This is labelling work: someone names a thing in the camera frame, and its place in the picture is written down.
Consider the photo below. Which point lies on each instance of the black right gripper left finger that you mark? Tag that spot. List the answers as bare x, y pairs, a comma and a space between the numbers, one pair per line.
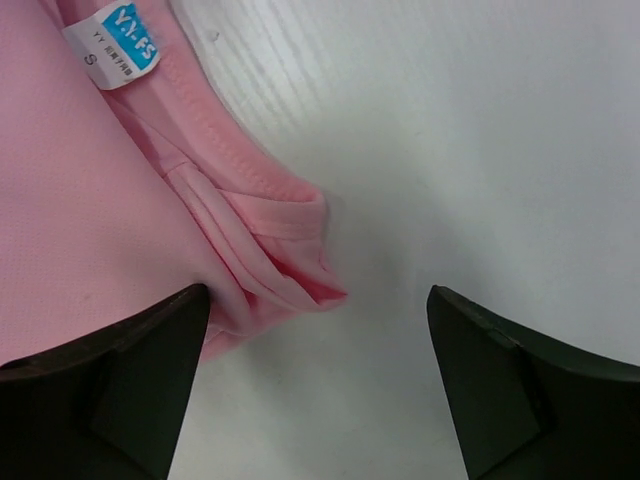
110, 404

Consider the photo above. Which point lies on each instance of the pink t shirt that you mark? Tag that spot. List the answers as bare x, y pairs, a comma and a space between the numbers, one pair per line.
124, 179

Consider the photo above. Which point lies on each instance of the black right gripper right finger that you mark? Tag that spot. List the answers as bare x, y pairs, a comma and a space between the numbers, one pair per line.
527, 406

